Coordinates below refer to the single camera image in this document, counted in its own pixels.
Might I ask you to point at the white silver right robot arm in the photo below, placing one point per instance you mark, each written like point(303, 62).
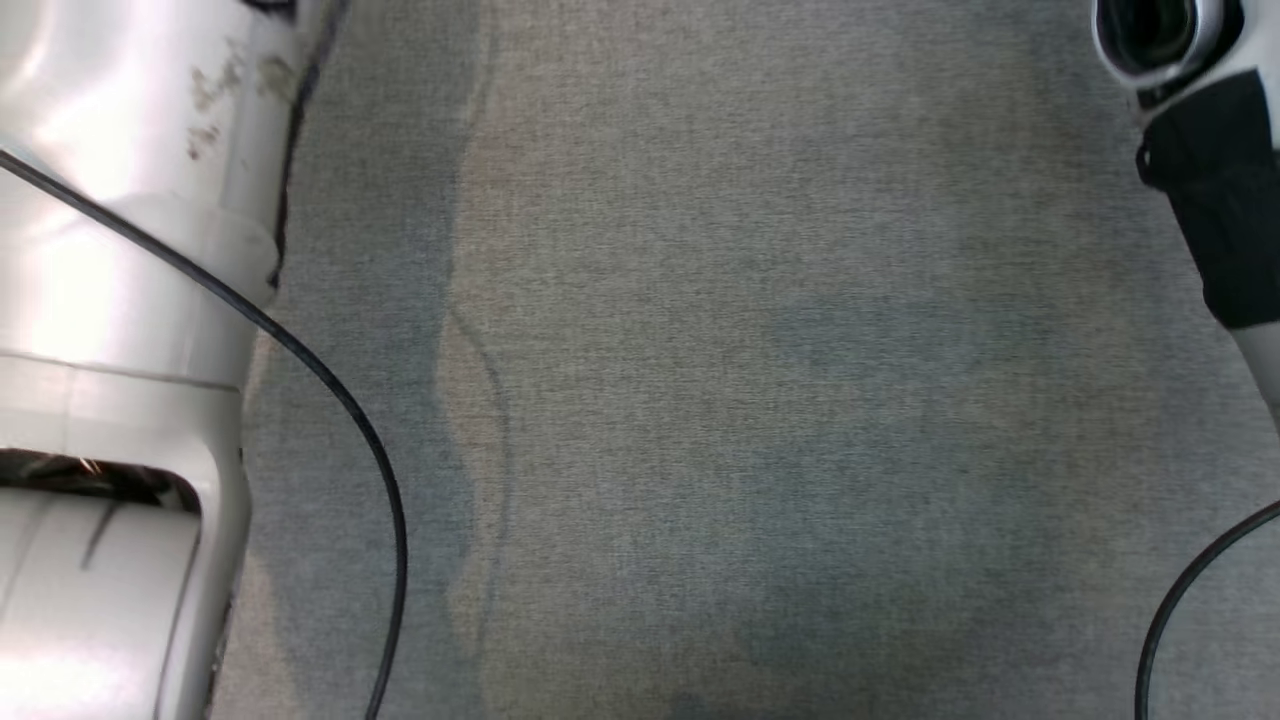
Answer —
point(1220, 200)

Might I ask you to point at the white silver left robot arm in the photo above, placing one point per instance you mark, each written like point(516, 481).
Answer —
point(110, 250)

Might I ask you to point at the grey fabric sofa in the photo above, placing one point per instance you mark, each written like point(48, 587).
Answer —
point(750, 350)

